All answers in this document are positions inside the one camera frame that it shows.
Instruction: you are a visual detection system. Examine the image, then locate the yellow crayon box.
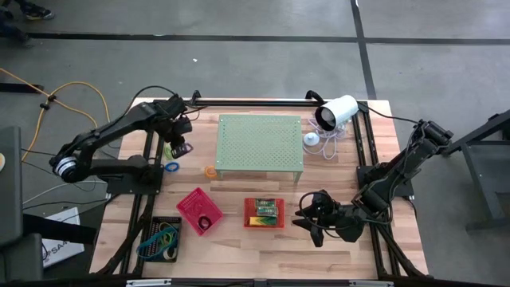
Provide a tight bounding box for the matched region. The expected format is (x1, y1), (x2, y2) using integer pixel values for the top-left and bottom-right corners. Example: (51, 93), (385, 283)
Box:
(249, 216), (279, 227)

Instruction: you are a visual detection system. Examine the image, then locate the red plastic basket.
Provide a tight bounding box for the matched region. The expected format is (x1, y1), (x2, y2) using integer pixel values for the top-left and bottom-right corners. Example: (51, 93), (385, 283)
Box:
(176, 187), (224, 237)

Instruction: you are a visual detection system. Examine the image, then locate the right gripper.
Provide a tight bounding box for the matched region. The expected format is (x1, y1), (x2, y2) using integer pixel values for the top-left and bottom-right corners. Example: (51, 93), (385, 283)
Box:
(292, 190), (366, 248)

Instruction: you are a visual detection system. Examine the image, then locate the black aluminium table frame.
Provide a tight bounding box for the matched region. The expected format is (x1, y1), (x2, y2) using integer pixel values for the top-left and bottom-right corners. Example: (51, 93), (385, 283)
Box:
(119, 90), (430, 280)

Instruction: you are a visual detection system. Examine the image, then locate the purple coil keychain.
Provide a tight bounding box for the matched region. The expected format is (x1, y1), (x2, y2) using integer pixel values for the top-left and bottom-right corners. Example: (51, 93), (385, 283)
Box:
(171, 142), (194, 159)

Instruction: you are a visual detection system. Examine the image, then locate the yellow extension cable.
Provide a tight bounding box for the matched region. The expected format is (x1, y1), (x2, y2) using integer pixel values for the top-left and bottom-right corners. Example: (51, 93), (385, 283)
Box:
(0, 67), (112, 160)

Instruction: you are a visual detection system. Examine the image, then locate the white cable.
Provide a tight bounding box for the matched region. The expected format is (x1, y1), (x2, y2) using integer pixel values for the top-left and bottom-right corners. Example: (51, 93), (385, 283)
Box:
(304, 117), (351, 160)

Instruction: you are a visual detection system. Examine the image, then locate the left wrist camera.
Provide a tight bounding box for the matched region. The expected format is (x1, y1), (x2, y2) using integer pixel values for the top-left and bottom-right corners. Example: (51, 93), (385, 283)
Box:
(171, 115), (194, 136)

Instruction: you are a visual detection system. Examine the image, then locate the grey floor cable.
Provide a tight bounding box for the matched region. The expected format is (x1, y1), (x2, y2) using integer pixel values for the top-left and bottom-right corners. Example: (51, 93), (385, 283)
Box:
(22, 179), (108, 208)

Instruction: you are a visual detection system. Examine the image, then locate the person's shoe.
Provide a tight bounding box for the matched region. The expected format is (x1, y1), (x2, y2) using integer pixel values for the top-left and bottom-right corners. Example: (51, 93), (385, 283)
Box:
(0, 23), (31, 47)
(22, 3), (56, 21)

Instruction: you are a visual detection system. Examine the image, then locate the green perforated metal shelf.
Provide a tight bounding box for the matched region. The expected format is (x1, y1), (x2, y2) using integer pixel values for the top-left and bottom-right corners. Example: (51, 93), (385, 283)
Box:
(214, 114), (304, 184)

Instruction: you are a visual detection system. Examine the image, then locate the white desk lamp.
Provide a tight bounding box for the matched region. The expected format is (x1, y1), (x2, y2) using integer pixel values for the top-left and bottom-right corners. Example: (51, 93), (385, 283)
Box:
(304, 89), (359, 132)

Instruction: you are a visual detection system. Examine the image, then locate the white printed sign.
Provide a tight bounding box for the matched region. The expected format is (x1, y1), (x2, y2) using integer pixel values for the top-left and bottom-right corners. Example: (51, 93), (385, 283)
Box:
(41, 206), (85, 269)

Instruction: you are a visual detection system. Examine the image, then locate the black metal stand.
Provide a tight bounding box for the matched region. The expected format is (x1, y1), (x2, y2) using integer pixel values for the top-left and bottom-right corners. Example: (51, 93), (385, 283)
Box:
(439, 109), (510, 232)

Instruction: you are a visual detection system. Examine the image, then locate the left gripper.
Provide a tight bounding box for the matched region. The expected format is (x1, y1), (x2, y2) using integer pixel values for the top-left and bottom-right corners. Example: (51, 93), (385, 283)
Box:
(159, 95), (193, 155)

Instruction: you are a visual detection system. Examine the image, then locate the grey cabinet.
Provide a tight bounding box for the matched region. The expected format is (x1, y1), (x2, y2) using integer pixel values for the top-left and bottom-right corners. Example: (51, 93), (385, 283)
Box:
(0, 125), (45, 282)

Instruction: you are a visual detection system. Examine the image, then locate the orange plastic basket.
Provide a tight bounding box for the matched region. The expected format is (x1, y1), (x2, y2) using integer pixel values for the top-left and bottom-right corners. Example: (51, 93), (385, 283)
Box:
(243, 197), (286, 230)

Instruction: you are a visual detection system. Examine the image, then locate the black lamp cable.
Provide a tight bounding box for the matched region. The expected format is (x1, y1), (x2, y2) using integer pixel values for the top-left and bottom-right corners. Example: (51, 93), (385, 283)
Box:
(354, 97), (419, 124)

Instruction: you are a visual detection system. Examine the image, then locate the black plastic basket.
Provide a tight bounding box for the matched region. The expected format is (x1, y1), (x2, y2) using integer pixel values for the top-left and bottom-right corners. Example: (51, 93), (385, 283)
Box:
(137, 216), (183, 263)

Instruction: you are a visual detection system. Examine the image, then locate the white round puck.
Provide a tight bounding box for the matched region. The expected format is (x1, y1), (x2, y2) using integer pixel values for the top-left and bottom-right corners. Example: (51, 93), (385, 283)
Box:
(302, 132), (321, 151)

